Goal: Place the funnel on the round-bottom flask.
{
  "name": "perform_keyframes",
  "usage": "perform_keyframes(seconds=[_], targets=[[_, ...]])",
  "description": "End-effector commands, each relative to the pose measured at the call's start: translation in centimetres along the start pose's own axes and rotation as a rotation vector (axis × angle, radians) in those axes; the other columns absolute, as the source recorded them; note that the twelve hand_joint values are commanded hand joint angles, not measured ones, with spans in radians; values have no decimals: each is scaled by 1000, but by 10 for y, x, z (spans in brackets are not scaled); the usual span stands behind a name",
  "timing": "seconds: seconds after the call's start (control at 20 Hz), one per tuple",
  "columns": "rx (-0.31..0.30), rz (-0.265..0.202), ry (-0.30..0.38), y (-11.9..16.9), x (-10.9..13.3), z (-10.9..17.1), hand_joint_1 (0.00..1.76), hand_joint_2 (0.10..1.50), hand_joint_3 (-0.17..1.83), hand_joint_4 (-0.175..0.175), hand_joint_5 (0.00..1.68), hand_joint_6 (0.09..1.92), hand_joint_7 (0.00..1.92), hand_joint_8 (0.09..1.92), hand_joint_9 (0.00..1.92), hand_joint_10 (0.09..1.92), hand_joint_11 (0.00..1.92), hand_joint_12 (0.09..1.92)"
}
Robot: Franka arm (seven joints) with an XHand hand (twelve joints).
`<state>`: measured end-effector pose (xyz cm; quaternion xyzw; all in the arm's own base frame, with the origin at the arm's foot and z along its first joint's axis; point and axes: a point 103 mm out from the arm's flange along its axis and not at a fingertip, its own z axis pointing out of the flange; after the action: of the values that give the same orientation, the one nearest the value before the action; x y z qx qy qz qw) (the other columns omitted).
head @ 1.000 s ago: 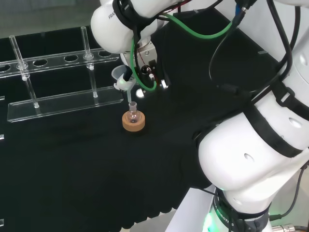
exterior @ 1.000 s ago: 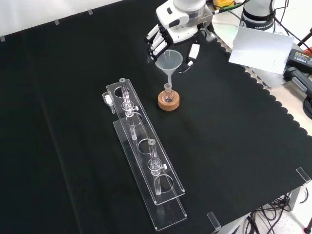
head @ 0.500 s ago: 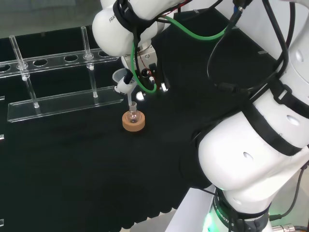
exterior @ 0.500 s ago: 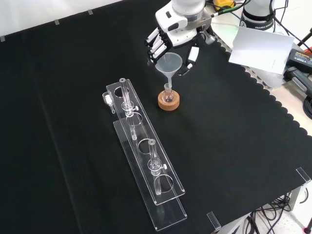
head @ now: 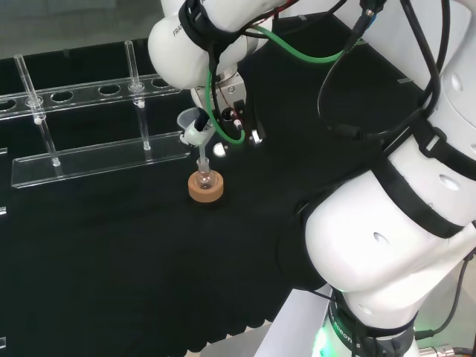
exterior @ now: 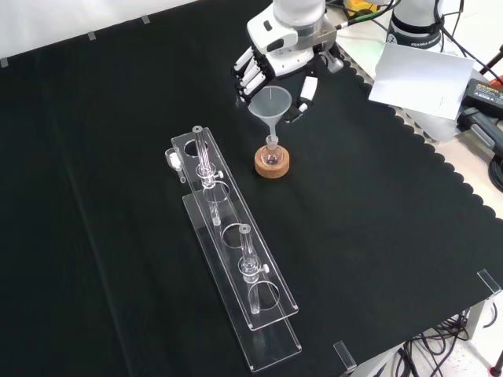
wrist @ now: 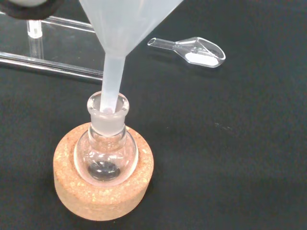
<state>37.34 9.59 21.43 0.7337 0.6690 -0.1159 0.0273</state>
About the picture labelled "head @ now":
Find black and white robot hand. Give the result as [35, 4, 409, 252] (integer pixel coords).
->
[179, 72, 268, 159]

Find clear glass funnel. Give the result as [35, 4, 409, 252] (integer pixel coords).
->
[176, 108, 209, 167]

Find clear round-bottom flask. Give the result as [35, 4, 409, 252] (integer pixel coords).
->
[196, 158, 219, 190]

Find clear acrylic funnel stand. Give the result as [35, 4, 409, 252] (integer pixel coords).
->
[0, 39, 191, 190]

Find black bench cloth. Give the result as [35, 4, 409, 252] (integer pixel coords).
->
[0, 10, 428, 357]

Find green cable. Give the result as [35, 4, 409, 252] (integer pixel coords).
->
[205, 24, 358, 145]

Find thick black looped cable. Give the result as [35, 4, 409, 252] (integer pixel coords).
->
[317, 0, 451, 141]

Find brown cork ring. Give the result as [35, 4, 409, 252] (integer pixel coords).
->
[187, 170, 225, 205]

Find thin black cable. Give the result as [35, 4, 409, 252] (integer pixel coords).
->
[414, 252, 476, 340]

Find metal cable connector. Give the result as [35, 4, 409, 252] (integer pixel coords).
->
[418, 344, 476, 357]

